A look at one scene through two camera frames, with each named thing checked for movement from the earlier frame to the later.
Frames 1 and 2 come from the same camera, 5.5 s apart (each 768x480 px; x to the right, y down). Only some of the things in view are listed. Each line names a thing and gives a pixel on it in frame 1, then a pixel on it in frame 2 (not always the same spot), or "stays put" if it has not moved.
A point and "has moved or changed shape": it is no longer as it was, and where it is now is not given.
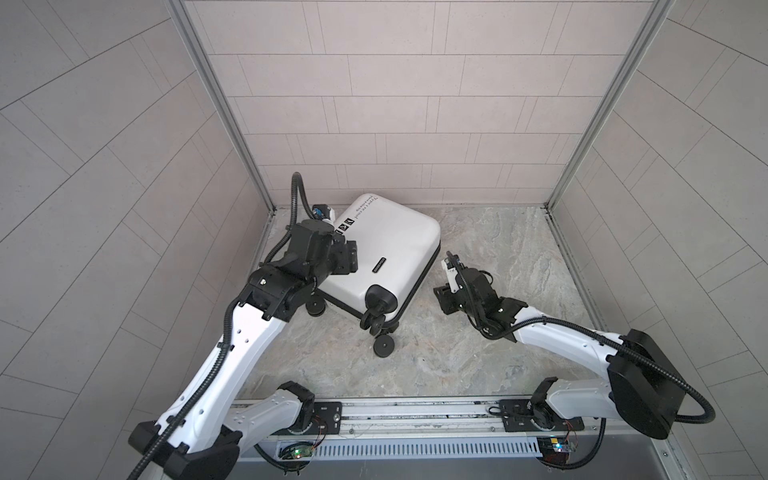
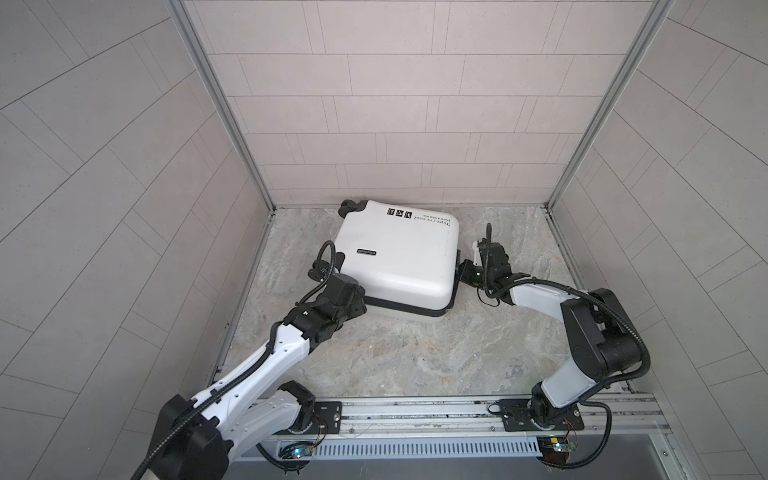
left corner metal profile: x=192 y=30 stays put
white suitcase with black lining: x=395 y=242 has moved or changed shape
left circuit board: x=296 y=450 stays put
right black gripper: x=444 y=294 -> x=464 y=270
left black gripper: x=346 y=258 -> x=357 y=303
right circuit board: x=555 y=449 stays put
